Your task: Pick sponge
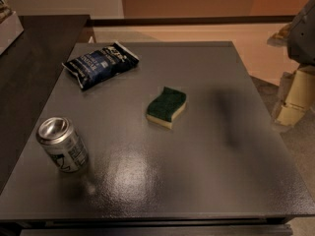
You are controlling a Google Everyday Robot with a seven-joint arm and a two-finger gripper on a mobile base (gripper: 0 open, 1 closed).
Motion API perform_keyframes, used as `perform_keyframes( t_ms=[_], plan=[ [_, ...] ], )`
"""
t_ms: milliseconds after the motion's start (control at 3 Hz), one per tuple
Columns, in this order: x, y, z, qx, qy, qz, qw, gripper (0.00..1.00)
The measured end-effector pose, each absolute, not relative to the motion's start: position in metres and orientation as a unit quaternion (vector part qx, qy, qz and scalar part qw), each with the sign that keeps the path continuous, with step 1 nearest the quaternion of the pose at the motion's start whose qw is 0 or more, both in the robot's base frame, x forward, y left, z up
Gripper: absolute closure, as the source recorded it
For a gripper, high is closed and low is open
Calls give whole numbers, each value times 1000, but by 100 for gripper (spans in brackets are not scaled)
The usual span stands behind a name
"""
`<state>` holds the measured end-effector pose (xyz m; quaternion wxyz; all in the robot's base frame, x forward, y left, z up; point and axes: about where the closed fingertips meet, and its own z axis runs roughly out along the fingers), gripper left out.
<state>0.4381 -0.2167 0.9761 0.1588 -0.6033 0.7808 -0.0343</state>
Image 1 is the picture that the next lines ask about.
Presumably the green and yellow sponge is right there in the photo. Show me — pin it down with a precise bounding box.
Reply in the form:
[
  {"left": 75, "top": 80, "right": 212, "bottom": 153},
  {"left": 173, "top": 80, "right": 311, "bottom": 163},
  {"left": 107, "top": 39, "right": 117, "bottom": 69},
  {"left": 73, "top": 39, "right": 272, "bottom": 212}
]
[{"left": 146, "top": 87, "right": 187, "bottom": 129}]

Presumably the blue chip bag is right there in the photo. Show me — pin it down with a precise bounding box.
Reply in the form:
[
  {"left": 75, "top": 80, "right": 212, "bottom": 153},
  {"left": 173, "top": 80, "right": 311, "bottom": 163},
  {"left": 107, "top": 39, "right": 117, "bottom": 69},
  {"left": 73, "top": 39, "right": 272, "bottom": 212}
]
[{"left": 63, "top": 42, "right": 139, "bottom": 90}]

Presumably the silver soda can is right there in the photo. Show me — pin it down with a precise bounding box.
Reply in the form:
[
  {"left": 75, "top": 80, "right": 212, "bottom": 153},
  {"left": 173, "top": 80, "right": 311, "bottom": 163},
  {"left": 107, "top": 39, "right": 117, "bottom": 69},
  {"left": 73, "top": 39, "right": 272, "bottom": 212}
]
[{"left": 36, "top": 117, "right": 88, "bottom": 173}]

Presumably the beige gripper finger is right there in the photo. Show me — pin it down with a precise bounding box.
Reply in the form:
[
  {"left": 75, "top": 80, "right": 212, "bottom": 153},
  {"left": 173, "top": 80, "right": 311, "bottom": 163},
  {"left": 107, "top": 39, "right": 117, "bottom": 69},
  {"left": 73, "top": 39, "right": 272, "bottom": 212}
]
[{"left": 272, "top": 65, "right": 315, "bottom": 127}]

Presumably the white box on side table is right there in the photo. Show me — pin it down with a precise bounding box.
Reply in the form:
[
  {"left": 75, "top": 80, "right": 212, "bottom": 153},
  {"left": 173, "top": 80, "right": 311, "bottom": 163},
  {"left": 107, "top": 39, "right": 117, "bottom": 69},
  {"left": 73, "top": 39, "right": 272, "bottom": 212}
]
[{"left": 0, "top": 0, "right": 24, "bottom": 55}]

